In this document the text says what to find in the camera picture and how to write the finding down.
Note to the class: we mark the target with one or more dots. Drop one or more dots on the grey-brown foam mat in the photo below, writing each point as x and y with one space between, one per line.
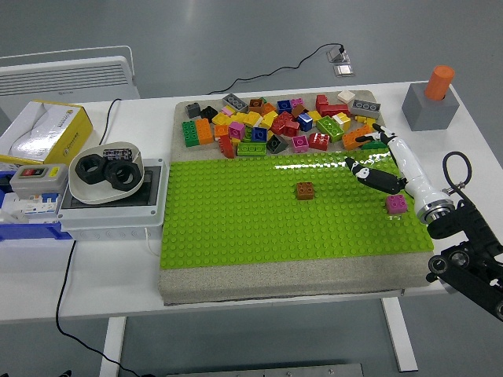
275 280

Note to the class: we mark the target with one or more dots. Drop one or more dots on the lime green toy brick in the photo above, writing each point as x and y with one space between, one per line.
329 129

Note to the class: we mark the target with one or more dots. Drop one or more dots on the blue square toy brick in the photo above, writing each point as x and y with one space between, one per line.
283 106
258 134

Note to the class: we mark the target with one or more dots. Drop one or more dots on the small black circuit board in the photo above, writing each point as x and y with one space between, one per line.
116 153

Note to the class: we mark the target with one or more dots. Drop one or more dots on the grey cube block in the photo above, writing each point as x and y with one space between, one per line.
428 114

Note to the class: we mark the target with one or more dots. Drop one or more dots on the blue white toy brick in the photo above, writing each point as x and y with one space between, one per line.
304 122

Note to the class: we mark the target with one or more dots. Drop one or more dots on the dark grey small brick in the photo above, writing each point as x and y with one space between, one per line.
193 110

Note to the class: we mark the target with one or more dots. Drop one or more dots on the grey electrical enclosure box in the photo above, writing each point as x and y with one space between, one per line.
114 218

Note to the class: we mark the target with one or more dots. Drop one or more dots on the dark green toy brick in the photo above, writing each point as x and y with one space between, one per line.
373 145

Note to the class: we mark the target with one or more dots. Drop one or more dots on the large black hex nut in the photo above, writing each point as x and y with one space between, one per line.
89 168
111 178

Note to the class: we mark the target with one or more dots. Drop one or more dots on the grey three-stud toy brick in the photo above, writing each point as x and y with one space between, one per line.
235 102

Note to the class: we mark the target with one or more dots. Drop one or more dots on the white plastic bag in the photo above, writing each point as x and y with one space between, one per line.
33 137

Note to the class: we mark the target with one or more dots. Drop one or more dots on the dark grey sloped brick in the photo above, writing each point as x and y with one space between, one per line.
277 144

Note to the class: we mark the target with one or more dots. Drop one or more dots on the yellow white cardboard box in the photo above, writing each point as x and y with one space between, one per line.
67 129

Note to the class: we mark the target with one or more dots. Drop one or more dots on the white plastic bowl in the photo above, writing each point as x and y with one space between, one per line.
84 192

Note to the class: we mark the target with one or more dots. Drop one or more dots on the magenta square toy brick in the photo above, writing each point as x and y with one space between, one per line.
299 144
237 130
395 204

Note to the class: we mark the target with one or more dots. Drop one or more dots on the white panel heater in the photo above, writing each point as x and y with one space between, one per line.
67 76

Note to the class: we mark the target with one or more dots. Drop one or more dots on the orange long toy brick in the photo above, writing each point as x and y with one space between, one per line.
204 131

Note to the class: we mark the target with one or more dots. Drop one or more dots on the brown sloped toy brick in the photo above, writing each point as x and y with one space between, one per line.
299 111

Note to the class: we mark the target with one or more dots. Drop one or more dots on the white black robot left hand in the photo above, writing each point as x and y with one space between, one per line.
65 373

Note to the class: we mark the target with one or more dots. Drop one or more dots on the orange small toy brick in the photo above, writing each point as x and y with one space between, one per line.
221 130
269 108

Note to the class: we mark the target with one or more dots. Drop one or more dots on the orange large toy brick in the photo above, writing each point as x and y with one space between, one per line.
350 142

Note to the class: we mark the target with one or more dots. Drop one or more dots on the red long toy brick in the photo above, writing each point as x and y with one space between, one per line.
226 146

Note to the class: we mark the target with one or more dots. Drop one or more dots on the brown hollow toy brick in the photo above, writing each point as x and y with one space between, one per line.
256 105

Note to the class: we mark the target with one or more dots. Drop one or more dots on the pink small toy brick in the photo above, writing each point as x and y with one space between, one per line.
228 110
297 102

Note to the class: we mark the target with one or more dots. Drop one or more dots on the blue plastic bin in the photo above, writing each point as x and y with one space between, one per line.
31 231

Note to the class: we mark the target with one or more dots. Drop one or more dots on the white yellow toy brick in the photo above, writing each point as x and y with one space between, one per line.
341 120

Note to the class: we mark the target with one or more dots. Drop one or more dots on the red square toy brick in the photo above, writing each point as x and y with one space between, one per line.
319 141

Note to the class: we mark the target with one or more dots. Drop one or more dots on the grey metal base plate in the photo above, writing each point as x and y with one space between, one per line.
263 371

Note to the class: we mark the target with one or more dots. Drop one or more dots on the black small toy brick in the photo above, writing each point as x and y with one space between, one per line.
208 113

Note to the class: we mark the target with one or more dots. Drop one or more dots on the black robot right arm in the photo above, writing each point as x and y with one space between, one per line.
471 225

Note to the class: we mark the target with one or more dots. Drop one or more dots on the orange cylinder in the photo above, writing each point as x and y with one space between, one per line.
438 82

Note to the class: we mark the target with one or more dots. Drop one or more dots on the red large stepped brick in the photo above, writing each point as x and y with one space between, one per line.
332 109

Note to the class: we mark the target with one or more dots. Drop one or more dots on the brown square toy brick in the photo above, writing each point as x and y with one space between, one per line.
305 191

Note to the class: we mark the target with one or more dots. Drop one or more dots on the white blue circuit breaker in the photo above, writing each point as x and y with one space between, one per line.
37 203

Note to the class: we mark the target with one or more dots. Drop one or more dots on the yellow small toy brick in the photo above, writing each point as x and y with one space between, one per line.
365 121

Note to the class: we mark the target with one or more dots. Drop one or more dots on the green studded baseplate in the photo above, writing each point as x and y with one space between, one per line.
255 220

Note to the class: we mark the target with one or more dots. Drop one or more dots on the closed floor socket plate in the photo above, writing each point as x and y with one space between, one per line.
343 70

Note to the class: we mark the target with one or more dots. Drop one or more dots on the grey long toy brick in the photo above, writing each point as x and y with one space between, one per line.
365 108

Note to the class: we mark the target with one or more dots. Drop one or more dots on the white table leg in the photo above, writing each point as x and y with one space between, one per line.
112 345
401 337

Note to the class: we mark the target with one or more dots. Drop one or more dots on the lime green long brick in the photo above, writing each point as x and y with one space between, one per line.
250 149

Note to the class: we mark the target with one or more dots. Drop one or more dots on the white small toy brick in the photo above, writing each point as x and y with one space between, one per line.
346 95

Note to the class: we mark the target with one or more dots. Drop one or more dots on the dark green long brick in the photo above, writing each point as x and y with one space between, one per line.
189 133

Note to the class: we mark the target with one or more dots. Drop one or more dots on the open floor socket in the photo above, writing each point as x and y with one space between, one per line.
338 56

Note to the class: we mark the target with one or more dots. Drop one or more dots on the grey switch box red button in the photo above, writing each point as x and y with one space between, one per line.
37 178

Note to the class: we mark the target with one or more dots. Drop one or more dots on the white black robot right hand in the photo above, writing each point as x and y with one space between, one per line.
408 169

